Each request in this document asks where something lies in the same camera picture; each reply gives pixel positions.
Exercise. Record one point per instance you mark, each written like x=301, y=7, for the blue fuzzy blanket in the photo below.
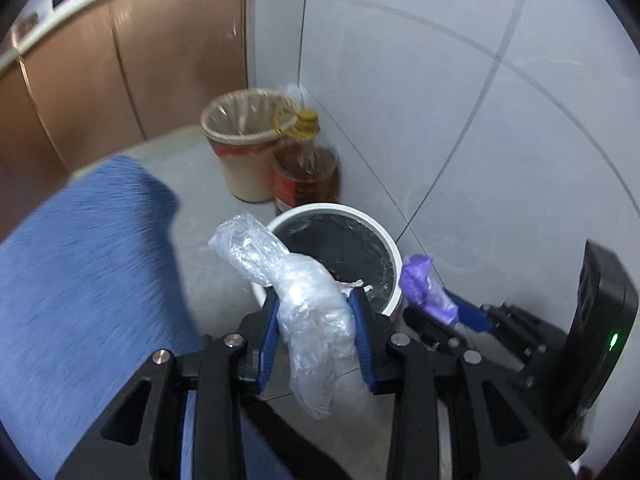
x=75, y=285

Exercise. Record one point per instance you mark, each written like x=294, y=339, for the grey kitchen countertop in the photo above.
x=50, y=15

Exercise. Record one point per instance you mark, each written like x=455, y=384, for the beige trash bin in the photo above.
x=240, y=160

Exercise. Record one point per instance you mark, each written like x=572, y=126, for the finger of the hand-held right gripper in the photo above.
x=425, y=325
x=472, y=317

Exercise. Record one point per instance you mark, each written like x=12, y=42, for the brown kitchen cabinets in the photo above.
x=100, y=85

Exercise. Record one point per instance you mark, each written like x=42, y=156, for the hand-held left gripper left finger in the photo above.
x=267, y=332

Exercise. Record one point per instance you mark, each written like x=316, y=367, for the purple wrapper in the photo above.
x=422, y=285

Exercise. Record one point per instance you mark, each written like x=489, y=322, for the white trash bin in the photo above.
x=340, y=240

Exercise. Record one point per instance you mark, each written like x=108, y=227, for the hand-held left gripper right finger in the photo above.
x=362, y=330

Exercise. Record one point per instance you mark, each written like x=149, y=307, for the clear plastic bag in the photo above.
x=305, y=310

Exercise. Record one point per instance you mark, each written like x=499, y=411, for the cooking oil bottle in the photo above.
x=305, y=170

